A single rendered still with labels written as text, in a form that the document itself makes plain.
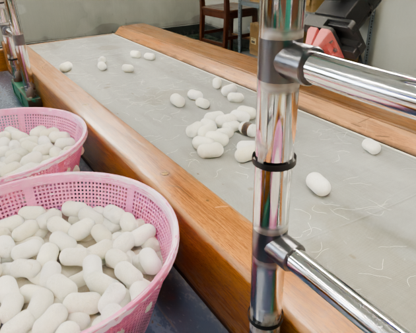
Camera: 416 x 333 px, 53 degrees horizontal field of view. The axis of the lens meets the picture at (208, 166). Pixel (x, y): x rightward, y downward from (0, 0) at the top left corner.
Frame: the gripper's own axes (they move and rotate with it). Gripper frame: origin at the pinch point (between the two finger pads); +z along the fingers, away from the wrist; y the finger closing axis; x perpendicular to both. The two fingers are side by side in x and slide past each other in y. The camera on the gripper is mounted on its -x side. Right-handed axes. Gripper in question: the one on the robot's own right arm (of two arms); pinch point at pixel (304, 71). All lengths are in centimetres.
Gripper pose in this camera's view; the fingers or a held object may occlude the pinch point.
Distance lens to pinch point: 74.4
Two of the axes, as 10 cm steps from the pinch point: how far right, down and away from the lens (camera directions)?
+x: 5.6, 5.0, 6.6
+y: 5.4, 3.9, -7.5
